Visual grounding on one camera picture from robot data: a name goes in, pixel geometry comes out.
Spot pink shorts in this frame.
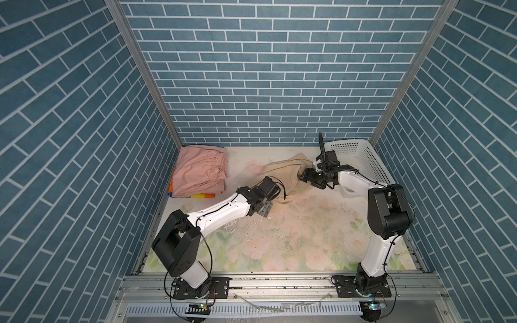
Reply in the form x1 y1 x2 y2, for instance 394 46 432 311
171 145 228 198

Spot green circuit board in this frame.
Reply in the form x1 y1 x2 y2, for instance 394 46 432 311
185 304 211 317
359 301 382 317

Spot beige shorts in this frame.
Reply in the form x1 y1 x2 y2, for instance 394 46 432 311
251 153 314 204

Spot rainbow striped shorts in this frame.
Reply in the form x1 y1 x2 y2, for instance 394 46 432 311
168 180 215 199

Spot right green circuit board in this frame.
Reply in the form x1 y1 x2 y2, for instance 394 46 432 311
359 301 382 317

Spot left green circuit board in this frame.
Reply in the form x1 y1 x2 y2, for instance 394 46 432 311
185 304 211 317

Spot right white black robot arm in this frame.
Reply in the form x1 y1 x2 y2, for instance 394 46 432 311
299 147 414 296

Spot aluminium mounting rail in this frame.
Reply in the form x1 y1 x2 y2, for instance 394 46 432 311
107 271 460 322

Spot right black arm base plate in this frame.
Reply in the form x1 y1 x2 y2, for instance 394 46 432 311
331 274 392 298

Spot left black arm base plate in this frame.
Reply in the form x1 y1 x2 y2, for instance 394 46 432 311
172 277 230 300

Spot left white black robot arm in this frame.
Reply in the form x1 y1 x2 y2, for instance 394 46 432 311
152 176 285 290

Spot white plastic laundry basket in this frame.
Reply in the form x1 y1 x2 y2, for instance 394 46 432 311
324 139 395 199

